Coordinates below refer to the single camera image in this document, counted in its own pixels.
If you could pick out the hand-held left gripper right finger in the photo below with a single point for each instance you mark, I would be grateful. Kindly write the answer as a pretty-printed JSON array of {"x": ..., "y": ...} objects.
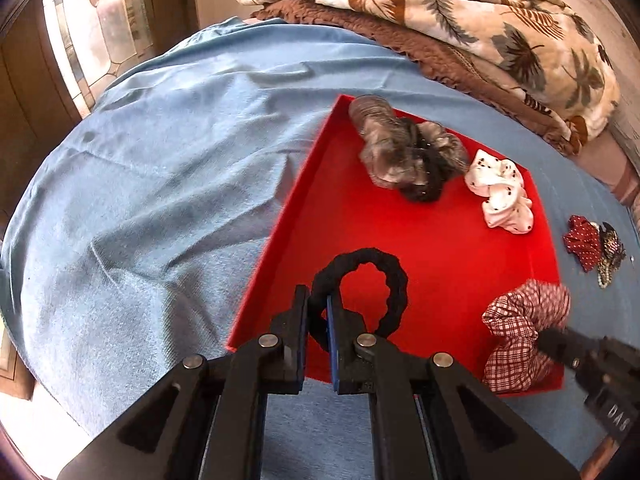
[{"x": 331, "y": 345}]

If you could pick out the red tray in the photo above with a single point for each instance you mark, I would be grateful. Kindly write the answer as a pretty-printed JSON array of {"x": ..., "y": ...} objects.
[{"x": 440, "y": 260}]

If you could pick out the blue bed sheet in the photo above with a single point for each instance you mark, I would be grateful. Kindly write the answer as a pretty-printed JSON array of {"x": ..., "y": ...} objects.
[{"x": 175, "y": 185}]

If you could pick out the white dotted scrunchie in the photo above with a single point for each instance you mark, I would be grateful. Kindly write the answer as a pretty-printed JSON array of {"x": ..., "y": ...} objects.
[{"x": 500, "y": 195}]

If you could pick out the wooden window frame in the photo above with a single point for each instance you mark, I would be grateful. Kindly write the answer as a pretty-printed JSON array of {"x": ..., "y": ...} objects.
[{"x": 25, "y": 110}]

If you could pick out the leaf print blanket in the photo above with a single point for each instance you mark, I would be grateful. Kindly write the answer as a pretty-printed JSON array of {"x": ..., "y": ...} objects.
[{"x": 475, "y": 25}]

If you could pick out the grey brown sheer scrunchie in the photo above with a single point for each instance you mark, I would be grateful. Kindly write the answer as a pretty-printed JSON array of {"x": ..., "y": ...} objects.
[{"x": 452, "y": 152}]

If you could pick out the leopard print scrunchie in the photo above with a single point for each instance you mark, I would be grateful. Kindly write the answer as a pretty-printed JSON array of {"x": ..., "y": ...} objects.
[{"x": 614, "y": 250}]

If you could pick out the black glitter scrunchie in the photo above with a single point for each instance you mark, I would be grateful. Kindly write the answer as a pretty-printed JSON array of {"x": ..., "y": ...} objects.
[{"x": 425, "y": 182}]

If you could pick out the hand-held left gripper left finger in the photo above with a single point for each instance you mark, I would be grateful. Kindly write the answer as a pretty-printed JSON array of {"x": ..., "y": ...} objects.
[{"x": 301, "y": 345}]

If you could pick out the stained glass window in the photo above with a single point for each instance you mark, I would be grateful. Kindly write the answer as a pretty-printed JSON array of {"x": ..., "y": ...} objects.
[{"x": 100, "y": 30}]

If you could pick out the red checked scrunchie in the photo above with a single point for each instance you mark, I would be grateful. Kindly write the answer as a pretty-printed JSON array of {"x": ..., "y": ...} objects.
[{"x": 515, "y": 320}]

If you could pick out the red dotted scrunchie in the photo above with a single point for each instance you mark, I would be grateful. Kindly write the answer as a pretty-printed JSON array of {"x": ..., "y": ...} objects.
[{"x": 582, "y": 242}]

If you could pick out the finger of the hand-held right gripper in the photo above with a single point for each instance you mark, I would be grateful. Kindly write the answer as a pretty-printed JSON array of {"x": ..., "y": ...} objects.
[{"x": 560, "y": 345}]

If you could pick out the brown ruffled blanket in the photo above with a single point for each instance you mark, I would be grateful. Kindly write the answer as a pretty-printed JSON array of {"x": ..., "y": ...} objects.
[{"x": 400, "y": 40}]

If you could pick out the pink striped pillow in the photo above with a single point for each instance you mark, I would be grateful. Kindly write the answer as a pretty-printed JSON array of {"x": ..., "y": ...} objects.
[{"x": 607, "y": 160}]

